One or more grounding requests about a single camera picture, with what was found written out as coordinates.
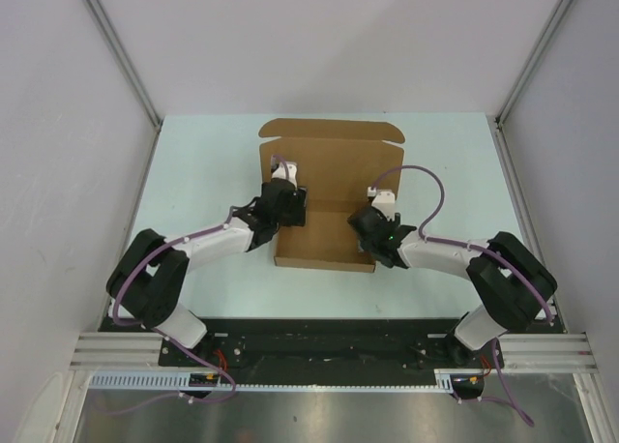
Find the brown cardboard box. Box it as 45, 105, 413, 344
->
258, 118, 405, 273

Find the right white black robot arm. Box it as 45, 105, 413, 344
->
348, 205, 557, 367

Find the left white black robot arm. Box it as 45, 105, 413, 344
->
106, 178, 308, 366

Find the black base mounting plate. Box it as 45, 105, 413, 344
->
99, 315, 567, 372

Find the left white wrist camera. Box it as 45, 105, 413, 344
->
271, 158, 298, 186

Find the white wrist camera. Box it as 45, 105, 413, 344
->
367, 187, 396, 221
271, 158, 298, 186

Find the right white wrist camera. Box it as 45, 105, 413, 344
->
367, 187, 396, 221

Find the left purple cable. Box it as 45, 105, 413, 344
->
103, 155, 291, 415

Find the grey slotted cable duct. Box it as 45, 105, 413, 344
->
89, 371, 470, 394

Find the right aluminium side rail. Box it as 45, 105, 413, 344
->
491, 116, 562, 318

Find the left aluminium corner post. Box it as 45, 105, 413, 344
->
82, 0, 162, 133

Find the aluminium corner post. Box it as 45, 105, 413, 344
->
82, 0, 162, 133
494, 0, 576, 128

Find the right aluminium corner post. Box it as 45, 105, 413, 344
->
494, 0, 576, 128

